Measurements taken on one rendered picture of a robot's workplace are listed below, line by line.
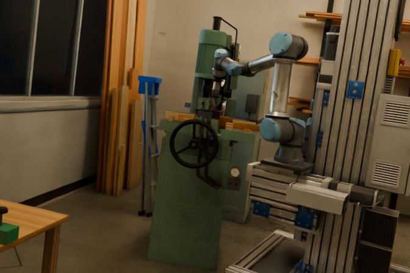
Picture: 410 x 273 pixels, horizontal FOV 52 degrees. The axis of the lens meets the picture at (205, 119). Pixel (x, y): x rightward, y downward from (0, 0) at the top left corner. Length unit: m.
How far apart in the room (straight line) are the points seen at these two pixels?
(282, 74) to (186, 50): 3.27
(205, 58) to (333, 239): 1.30
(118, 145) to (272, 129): 2.27
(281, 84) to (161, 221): 1.22
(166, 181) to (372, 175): 1.22
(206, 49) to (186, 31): 2.61
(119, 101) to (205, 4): 1.86
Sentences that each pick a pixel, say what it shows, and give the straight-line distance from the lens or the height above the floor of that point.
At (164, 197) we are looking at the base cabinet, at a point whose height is 0.42.
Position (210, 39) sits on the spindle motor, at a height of 1.44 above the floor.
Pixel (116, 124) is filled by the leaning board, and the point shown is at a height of 0.68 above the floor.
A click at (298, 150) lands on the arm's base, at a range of 2.21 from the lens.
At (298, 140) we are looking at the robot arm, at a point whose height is 0.94.
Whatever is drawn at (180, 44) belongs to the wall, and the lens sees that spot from 5.29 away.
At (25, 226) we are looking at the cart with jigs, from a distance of 1.82.
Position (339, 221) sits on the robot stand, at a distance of 2.37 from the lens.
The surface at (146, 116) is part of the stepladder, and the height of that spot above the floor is 0.83.
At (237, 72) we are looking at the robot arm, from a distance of 2.36.
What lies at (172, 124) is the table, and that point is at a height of 0.89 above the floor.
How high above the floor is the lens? 1.17
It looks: 5 degrees down
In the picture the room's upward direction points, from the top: 8 degrees clockwise
